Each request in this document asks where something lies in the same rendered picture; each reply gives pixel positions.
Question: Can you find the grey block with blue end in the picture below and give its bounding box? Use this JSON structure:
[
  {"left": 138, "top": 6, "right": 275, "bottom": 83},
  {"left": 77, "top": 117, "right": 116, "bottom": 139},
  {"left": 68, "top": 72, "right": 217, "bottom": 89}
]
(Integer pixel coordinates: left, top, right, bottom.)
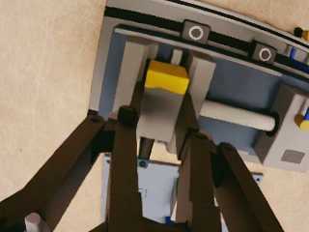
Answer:
[{"left": 164, "top": 217, "right": 175, "bottom": 223}]

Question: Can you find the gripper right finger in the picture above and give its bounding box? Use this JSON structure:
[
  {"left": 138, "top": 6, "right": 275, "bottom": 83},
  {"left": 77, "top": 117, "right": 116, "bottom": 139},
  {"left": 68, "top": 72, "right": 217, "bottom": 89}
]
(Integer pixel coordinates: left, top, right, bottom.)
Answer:
[{"left": 175, "top": 93, "right": 285, "bottom": 232}]

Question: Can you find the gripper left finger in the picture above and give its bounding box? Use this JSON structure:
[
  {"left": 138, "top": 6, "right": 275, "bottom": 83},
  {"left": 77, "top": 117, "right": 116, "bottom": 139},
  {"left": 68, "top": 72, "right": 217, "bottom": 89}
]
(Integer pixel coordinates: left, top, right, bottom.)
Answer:
[{"left": 0, "top": 81, "right": 145, "bottom": 232}]

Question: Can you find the grey metal block with yellow end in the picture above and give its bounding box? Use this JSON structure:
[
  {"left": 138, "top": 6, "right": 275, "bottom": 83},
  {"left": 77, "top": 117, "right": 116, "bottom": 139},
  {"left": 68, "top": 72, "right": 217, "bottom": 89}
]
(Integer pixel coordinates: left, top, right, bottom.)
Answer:
[{"left": 136, "top": 60, "right": 189, "bottom": 142}]

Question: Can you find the grey block with green end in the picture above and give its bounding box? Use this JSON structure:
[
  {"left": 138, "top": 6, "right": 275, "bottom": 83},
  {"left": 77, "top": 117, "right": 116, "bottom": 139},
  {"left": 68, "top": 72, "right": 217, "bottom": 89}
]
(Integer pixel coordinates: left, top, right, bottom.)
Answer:
[{"left": 170, "top": 178, "right": 179, "bottom": 220}]

